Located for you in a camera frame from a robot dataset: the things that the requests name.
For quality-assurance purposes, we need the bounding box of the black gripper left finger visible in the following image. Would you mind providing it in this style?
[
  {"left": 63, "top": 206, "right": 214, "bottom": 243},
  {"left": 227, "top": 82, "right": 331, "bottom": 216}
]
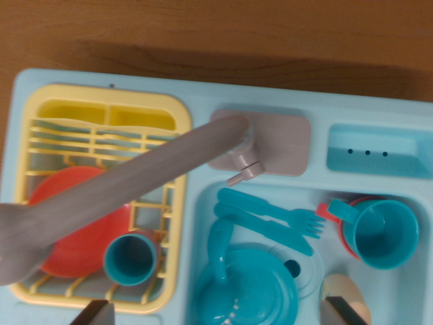
[{"left": 70, "top": 300, "right": 116, "bottom": 325}]

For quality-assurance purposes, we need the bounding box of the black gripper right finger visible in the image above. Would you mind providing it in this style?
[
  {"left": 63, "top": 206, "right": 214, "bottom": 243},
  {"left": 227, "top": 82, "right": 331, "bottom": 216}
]
[{"left": 320, "top": 296, "right": 368, "bottom": 325}]

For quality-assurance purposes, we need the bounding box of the cream detergent bottle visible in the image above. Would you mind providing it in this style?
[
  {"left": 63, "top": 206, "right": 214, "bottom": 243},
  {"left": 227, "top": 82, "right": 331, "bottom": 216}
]
[{"left": 320, "top": 273, "right": 373, "bottom": 325}]

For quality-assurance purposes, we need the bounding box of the light blue toy sink unit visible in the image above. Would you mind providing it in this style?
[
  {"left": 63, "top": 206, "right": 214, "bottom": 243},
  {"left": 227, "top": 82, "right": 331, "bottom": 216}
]
[{"left": 0, "top": 67, "right": 433, "bottom": 325}]

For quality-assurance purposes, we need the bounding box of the teal plastic tumbler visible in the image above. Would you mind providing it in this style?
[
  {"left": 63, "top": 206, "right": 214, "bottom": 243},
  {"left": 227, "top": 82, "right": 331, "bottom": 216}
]
[{"left": 103, "top": 233, "right": 158, "bottom": 287}]

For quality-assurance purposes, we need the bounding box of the teal plastic plate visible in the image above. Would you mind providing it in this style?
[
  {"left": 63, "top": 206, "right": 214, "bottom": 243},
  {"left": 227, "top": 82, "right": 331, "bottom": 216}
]
[{"left": 194, "top": 243, "right": 300, "bottom": 325}]

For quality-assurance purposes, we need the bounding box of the orange plastic plate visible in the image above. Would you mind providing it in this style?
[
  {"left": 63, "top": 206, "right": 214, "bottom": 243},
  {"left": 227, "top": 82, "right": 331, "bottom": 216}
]
[{"left": 26, "top": 165, "right": 133, "bottom": 279}]

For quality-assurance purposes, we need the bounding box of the teal plastic mug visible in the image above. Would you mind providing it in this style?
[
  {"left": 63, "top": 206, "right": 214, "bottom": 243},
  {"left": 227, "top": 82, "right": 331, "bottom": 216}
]
[{"left": 327, "top": 198, "right": 421, "bottom": 271}]

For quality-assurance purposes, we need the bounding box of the orange plastic tumbler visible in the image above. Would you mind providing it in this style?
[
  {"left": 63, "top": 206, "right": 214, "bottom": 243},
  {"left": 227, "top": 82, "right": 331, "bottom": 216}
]
[{"left": 135, "top": 228, "right": 166, "bottom": 258}]

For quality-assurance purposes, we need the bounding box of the orange plastic mug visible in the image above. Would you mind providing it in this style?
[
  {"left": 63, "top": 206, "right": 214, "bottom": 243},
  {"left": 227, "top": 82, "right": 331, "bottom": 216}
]
[{"left": 316, "top": 195, "right": 390, "bottom": 261}]

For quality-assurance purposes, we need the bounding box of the teal plastic knife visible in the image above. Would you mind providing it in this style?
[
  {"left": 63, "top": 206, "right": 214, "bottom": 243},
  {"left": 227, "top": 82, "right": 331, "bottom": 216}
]
[{"left": 213, "top": 202, "right": 315, "bottom": 257}]

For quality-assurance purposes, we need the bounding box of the yellow dish rack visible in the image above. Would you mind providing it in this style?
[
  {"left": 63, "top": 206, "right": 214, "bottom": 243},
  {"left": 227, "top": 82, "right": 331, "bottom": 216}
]
[{"left": 9, "top": 83, "right": 193, "bottom": 316}]

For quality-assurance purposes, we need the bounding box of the grey toy faucet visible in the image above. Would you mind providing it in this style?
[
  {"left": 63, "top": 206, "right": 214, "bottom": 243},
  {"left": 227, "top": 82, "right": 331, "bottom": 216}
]
[{"left": 0, "top": 108, "right": 312, "bottom": 287}]

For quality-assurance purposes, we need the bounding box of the teal plastic fork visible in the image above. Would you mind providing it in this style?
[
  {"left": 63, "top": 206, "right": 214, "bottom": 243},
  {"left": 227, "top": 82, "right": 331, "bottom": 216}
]
[{"left": 216, "top": 188, "right": 326, "bottom": 240}]

